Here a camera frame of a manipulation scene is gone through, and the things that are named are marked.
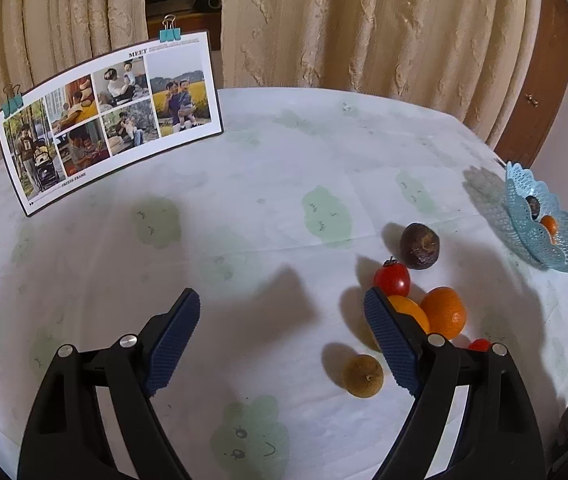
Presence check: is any dark brown passion fruit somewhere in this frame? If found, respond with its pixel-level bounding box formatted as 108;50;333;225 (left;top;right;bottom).
526;195;541;220

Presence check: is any brown kiwi-like fruit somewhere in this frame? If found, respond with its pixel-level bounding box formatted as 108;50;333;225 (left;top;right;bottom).
342;354;385;399

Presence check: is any light blue lace basket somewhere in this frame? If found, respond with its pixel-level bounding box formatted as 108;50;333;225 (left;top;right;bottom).
506;162;568;273

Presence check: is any small orange fruit in basket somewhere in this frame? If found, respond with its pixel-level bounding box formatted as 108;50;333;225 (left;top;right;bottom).
540;214;559;240

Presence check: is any small red tomato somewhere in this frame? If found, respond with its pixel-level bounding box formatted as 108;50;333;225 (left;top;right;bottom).
467;338;492;352

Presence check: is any round orange fruit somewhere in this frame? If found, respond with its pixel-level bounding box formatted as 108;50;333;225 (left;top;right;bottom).
419;286;467;340

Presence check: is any oval orange tomato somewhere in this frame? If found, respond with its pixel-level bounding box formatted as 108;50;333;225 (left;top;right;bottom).
387;295;430;334

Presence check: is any dark purple passion fruit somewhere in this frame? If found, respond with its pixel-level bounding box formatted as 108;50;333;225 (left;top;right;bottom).
400;223;441;270

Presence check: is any red cherry tomato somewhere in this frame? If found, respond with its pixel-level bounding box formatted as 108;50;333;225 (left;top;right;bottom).
373;258;412;297

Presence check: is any brown wooden door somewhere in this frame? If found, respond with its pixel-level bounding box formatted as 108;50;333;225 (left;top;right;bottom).
489;0;568;168

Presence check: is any beige curtain right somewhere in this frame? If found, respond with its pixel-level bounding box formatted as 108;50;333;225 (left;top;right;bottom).
221;0;541;146

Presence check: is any beige curtain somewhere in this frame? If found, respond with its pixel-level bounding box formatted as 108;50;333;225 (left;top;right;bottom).
221;0;541;146
0;0;149;164

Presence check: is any white green patterned tablecloth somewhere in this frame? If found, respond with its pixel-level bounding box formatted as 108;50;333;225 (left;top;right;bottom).
0;89;568;479

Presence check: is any teal binder clip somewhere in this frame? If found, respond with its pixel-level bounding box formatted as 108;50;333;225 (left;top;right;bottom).
2;84;24;118
159;14;181;42

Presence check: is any photo collage board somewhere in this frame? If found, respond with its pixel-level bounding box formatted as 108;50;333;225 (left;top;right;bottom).
0;32;223;216

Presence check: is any beige curtain left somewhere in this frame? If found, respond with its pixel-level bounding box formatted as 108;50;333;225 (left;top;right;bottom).
0;0;149;164

